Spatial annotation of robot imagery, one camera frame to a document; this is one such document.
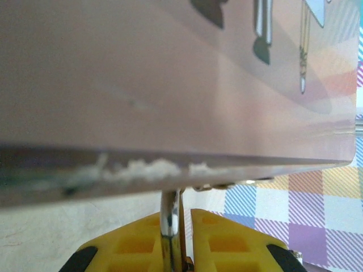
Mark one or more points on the pink tin box with cartoon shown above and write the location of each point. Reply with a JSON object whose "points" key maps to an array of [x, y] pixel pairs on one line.
{"points": [[113, 85]]}

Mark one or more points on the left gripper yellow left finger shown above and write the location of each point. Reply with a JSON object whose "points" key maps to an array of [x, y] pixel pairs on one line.
{"points": [[127, 249]]}

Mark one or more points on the small brass padlock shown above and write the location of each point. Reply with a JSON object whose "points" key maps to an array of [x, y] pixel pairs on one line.
{"points": [[169, 226]]}

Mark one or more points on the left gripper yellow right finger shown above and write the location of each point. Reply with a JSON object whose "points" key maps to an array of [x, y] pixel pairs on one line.
{"points": [[227, 249]]}

